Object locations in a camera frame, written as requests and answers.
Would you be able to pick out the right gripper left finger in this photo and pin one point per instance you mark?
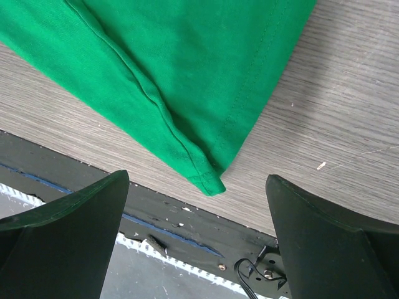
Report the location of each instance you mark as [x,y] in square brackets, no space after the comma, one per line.
[62,249]

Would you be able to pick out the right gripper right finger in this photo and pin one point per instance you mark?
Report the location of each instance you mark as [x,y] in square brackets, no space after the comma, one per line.
[329,251]

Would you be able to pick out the green t shirt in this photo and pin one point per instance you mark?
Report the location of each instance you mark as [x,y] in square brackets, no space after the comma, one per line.
[185,79]

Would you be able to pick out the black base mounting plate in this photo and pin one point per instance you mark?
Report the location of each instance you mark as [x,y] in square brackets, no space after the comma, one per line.
[32,175]

